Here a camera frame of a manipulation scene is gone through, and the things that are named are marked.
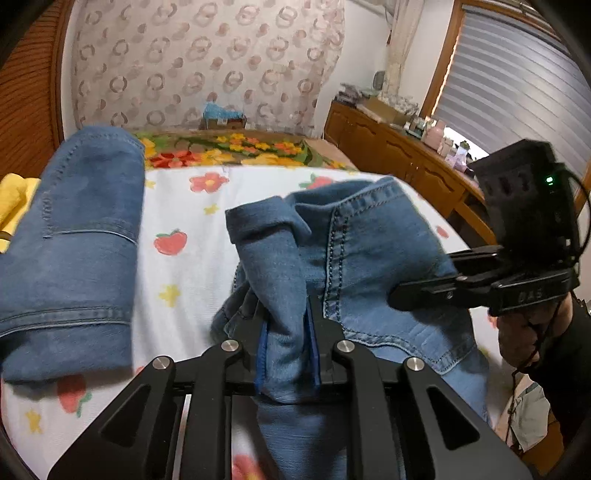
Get brown louvered wooden wardrobe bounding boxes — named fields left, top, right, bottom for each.
left=0, top=0, right=77, bottom=181

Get grey striped window blind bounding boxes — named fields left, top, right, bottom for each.
left=436, top=7, right=591, bottom=181

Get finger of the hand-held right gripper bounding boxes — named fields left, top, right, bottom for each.
left=388, top=270, right=498, bottom=311
left=443, top=246, right=506, bottom=274

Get white fruit-print blanket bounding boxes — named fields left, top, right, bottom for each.
left=0, top=166, right=497, bottom=480

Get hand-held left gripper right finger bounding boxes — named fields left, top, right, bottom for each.
left=305, top=295, right=532, bottom=480

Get yellow cloth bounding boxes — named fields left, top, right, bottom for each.
left=0, top=173, right=42, bottom=254

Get purple tissue pack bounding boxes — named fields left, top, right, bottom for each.
left=445, top=148, right=469, bottom=172

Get circle-print sheer curtain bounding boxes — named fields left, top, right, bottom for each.
left=69, top=0, right=347, bottom=134

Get blue denim jeans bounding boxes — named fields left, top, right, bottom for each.
left=131, top=128, right=518, bottom=416

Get long wooden cabinet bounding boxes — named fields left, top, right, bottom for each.
left=323, top=99, right=499, bottom=250

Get beige tied lace curtain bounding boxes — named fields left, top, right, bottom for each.
left=385, top=0, right=426, bottom=97

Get wooden window frame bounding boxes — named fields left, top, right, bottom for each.
left=418, top=0, right=467, bottom=121

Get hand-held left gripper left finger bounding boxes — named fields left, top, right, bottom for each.
left=48, top=305, right=271, bottom=480

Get open cardboard box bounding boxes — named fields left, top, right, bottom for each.
left=355, top=99, right=407, bottom=125

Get person's right hand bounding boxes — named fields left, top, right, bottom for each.
left=496, top=298, right=573, bottom=368

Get blue plastic bag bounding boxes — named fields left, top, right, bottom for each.
left=203, top=102, right=245, bottom=123

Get small cardboard box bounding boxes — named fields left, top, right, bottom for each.
left=198, top=117, right=247, bottom=131

